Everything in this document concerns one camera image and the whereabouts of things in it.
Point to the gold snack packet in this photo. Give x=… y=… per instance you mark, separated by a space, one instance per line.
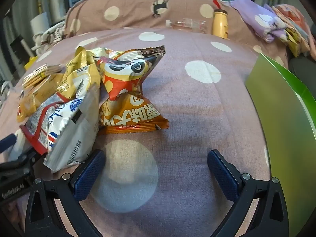
x=82 y=55

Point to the green cardboard box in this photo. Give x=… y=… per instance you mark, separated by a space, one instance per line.
x=279 y=103

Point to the small amber snack packet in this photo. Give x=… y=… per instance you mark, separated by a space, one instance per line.
x=26 y=107

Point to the purple printed cloth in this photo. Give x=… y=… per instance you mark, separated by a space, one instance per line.
x=256 y=17

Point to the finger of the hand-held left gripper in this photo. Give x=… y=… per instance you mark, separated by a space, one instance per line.
x=7 y=142
x=23 y=160

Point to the striped white cloth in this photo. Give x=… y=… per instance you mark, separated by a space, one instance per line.
x=51 y=35

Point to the yellow snack bag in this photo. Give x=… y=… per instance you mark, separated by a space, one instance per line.
x=74 y=79

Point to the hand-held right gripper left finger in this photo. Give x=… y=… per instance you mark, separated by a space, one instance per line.
x=88 y=175

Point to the yellow rice cracker packet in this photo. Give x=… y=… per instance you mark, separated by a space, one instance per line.
x=37 y=76

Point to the dark grey cushion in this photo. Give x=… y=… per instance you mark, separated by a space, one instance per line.
x=303 y=66

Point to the orange panda snack bag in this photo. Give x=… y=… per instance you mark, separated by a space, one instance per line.
x=123 y=79

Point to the yellow bottle with red straw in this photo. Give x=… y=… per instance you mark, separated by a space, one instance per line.
x=220 y=24

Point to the pink dotted bed sheet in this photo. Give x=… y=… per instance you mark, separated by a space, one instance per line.
x=197 y=128

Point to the clear plastic packet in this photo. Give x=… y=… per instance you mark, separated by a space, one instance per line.
x=187 y=24

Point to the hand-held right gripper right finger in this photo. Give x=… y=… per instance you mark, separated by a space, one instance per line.
x=222 y=175

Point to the pink dotted pillow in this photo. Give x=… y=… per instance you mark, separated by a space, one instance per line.
x=133 y=7

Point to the white blue-print snack bag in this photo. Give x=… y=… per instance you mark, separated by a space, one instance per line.
x=76 y=133

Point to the orange patterned cloth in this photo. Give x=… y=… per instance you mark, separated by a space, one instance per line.
x=291 y=19

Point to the yellow cardboard box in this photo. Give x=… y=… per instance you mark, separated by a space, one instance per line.
x=30 y=63

